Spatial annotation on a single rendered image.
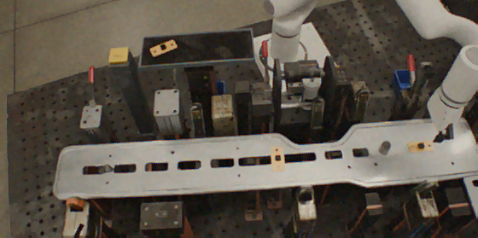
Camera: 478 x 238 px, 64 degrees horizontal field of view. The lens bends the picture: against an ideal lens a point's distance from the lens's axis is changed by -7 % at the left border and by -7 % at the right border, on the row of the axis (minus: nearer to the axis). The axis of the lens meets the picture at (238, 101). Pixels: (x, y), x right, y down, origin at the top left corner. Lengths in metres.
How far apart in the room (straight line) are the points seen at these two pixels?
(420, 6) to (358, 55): 0.95
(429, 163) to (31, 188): 1.47
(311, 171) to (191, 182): 0.36
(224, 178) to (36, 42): 2.44
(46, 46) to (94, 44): 0.39
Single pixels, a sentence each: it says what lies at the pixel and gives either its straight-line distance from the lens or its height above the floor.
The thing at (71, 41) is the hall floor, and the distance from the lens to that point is 3.29.
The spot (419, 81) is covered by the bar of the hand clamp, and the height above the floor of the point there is 1.16.
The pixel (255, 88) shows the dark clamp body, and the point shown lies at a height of 1.08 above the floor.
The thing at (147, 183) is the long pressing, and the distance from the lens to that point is 1.29.
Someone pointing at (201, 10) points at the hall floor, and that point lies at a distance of 3.22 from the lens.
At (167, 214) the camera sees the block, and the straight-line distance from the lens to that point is 1.20.
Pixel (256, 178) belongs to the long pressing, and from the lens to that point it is 1.25.
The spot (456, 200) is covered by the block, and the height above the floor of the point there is 0.98.
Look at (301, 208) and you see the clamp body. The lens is 1.18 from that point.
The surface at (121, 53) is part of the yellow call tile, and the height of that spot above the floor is 1.16.
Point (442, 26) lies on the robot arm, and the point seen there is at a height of 1.45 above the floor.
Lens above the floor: 2.14
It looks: 54 degrees down
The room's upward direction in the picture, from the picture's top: 3 degrees counter-clockwise
